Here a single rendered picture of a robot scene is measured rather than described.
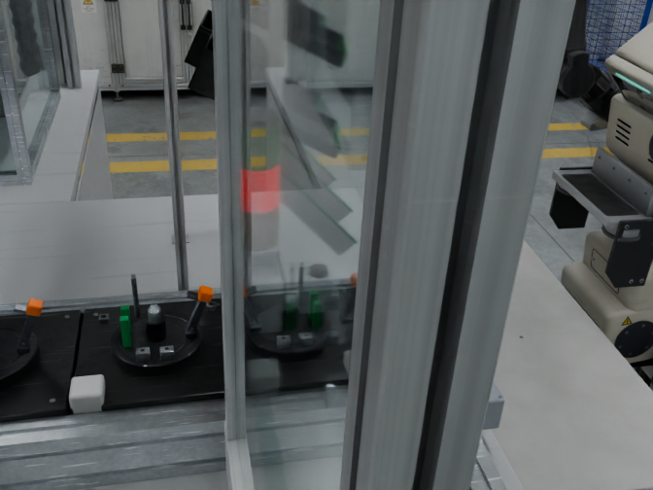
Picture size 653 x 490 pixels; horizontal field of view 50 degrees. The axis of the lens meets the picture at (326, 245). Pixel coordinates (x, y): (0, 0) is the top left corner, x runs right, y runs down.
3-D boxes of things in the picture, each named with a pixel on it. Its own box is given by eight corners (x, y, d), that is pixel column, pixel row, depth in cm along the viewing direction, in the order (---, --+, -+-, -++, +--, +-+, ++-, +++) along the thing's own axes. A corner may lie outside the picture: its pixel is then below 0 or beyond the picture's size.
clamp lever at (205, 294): (196, 326, 111) (213, 287, 108) (196, 333, 109) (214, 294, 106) (174, 320, 110) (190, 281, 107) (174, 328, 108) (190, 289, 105)
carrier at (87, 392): (228, 306, 124) (226, 245, 118) (243, 401, 104) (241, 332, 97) (85, 318, 119) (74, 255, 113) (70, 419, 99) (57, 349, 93)
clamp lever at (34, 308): (31, 339, 106) (44, 299, 103) (29, 348, 105) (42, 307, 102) (6, 334, 105) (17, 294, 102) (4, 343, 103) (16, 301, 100)
